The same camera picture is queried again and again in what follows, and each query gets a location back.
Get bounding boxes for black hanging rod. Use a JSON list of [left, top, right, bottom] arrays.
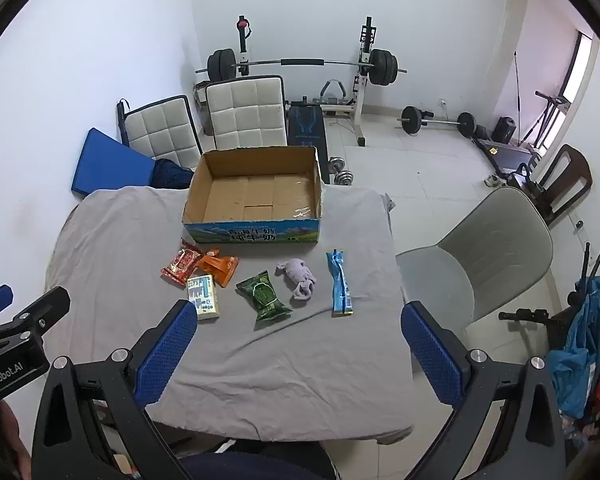
[[513, 50, 524, 117]]

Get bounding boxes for grey tablecloth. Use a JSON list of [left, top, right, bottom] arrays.
[[44, 186, 414, 443]]

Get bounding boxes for purple plush toy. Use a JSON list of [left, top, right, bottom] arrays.
[[275, 258, 317, 303]]

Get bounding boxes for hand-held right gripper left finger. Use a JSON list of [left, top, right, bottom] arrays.
[[31, 300, 198, 480]]

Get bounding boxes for orange snack packet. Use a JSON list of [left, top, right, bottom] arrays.
[[196, 247, 240, 288]]

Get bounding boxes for black folded frame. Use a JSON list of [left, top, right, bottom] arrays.
[[116, 99, 131, 146]]

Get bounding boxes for black speaker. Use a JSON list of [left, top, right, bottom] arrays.
[[495, 116, 517, 143]]

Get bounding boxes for person's left forearm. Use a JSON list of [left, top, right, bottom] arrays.
[[0, 400, 32, 480]]

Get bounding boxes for blue foam mat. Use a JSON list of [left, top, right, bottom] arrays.
[[71, 127, 157, 196]]

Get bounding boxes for person's dark trousers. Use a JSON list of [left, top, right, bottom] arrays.
[[177, 437, 338, 480]]

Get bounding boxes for grey shell chair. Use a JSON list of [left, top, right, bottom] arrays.
[[396, 187, 555, 341]]

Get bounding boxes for blue plastic bag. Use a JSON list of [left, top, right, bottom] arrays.
[[547, 276, 600, 418]]

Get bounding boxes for blue snack packet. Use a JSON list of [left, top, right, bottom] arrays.
[[326, 248, 355, 317]]

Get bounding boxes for red snack packet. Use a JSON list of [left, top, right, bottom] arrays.
[[160, 238, 202, 286]]

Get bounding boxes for black weight bench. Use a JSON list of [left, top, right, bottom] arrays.
[[286, 101, 331, 184]]

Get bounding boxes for short barbell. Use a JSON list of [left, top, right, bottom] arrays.
[[399, 106, 477, 137]]

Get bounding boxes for black treadmill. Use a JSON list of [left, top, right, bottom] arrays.
[[472, 91, 568, 181]]

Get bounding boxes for dark blue bag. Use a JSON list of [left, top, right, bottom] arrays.
[[150, 159, 196, 191]]

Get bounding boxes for green snack packet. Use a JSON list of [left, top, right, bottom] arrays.
[[236, 270, 293, 322]]

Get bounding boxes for long barbell with black plates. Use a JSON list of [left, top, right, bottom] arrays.
[[195, 49, 407, 86]]

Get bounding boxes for white bench press rack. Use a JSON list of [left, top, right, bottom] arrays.
[[235, 15, 381, 148]]

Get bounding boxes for grey triangle row handle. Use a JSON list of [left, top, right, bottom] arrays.
[[321, 79, 348, 106]]

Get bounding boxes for window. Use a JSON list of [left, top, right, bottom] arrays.
[[562, 30, 596, 106]]

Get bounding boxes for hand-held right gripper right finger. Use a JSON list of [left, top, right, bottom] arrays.
[[401, 301, 567, 480]]

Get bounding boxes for brown wooden chair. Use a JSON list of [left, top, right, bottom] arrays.
[[522, 144, 593, 226]]

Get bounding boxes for cardboard box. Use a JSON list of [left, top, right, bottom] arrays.
[[182, 146, 324, 246]]

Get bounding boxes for white padded chair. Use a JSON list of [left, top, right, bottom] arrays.
[[205, 75, 289, 151], [125, 95, 204, 171]]

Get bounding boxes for black handlebar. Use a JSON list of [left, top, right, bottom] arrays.
[[498, 308, 571, 327]]

